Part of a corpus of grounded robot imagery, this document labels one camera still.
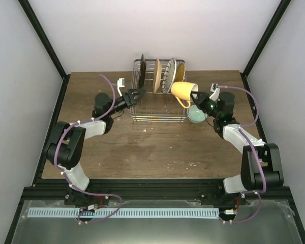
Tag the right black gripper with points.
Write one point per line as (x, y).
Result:
(203, 97)

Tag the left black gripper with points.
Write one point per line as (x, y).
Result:
(129, 98)

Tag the green celadon bowl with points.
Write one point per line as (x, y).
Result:
(196, 115)

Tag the yellow ceramic mug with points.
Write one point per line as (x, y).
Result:
(182, 92)

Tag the black rimmed cream plate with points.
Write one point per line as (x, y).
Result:
(142, 72)

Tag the yellow woven pattern plate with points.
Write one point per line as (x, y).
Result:
(180, 72)

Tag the white blue striped plate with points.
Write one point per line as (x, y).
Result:
(169, 76)

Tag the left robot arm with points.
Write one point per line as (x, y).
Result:
(65, 144)

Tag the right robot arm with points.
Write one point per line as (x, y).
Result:
(261, 166)

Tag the metal front panel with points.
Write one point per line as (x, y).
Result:
(268, 221)

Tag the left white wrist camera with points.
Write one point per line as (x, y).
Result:
(120, 85)

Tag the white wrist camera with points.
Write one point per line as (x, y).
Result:
(215, 91)
(120, 85)

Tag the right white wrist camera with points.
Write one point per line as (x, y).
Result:
(215, 91)

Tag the wire dish rack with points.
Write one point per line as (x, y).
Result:
(157, 107)

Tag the light blue slotted cable duct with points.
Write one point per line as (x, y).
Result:
(196, 213)

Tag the black aluminium frame rail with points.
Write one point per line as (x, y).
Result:
(208, 191)

